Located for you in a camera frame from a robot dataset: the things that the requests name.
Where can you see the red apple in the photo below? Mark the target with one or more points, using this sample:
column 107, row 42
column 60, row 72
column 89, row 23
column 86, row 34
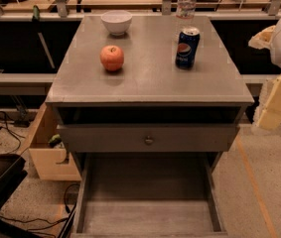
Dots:
column 112, row 58

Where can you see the grey metal drawer cabinet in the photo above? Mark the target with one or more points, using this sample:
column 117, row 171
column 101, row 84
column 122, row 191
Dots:
column 149, row 89

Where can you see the top drawer with knob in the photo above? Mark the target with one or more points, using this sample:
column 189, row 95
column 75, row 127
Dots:
column 145, row 138

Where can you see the open middle drawer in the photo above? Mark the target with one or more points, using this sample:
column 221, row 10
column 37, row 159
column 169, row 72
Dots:
column 147, row 196

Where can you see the blue pepsi can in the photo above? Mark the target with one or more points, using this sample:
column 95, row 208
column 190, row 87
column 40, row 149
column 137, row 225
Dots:
column 187, row 47

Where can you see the clear water bottle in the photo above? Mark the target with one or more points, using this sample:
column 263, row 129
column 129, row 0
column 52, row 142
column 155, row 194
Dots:
column 184, row 15

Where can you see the white bowl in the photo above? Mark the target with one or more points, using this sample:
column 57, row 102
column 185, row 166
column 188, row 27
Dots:
column 116, row 22

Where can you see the wooden box on floor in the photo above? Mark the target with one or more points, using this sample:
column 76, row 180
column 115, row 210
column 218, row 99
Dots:
column 51, row 163

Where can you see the green handled tool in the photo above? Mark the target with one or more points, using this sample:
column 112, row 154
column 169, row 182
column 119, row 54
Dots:
column 36, row 14

